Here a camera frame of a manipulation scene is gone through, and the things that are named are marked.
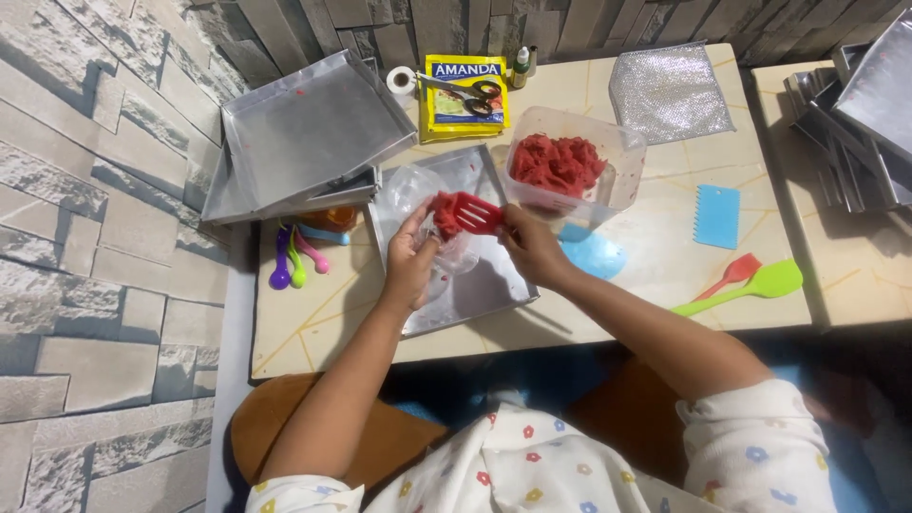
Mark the person's left hand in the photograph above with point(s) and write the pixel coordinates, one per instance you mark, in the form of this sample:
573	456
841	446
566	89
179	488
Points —
405	260

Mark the person's right hand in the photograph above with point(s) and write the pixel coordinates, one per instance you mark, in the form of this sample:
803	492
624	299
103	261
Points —
534	249

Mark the red slotted spatula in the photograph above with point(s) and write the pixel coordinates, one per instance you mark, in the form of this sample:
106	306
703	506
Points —
479	212

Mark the clear plastic bag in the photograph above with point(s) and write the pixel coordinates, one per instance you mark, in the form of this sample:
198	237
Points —
410	187

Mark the small metal baking tray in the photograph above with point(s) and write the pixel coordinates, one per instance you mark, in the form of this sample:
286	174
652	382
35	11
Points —
491	285

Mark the red dough lump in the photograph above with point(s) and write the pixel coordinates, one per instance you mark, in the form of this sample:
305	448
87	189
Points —
444	216

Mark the blue round lid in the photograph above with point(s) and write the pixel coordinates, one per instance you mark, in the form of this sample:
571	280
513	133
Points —
595	253

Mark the blue measuring spoon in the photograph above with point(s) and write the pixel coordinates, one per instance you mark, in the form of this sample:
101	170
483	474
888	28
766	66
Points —
328	235

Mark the orange jar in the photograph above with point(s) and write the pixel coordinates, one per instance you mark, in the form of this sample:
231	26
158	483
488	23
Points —
331	217

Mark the red dough mass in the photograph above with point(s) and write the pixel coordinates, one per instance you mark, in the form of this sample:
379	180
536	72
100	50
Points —
556	165

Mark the pink measuring spoon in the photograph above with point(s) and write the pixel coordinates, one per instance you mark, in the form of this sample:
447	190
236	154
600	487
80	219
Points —
317	260

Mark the green measuring spoon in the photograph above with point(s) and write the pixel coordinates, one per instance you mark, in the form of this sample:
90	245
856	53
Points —
297	274

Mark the purple measuring spoon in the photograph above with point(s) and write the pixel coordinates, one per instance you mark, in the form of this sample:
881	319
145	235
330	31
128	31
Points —
280	274

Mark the clear plastic container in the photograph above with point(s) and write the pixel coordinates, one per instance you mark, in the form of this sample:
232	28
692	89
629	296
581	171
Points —
623	160

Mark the large metal baking tray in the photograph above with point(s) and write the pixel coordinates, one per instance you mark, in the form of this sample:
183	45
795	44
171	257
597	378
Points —
313	125
228	206

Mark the white tape roll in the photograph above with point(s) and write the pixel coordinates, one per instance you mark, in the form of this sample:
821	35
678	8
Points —
401	80

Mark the green capped dropper bottle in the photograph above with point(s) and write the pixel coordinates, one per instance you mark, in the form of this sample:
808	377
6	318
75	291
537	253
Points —
520	68

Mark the blue comb scraper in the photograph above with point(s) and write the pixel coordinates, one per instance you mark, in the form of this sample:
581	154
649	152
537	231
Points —
717	217

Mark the yellow powder packets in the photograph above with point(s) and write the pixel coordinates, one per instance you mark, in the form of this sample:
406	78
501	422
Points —
463	70

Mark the small red silicone spatula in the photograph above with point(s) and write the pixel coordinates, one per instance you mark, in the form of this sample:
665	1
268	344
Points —
737	269

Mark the silver foil bag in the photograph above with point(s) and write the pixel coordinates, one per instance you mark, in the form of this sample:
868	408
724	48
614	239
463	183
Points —
670	92

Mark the white floral shirt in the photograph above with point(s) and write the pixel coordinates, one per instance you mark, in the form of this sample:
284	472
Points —
541	463

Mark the green silicone spatula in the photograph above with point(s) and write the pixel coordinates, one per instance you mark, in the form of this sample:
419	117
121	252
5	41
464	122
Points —
773	279

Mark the stack of metal trays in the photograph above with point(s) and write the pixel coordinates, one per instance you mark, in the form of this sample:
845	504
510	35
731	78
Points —
855	128

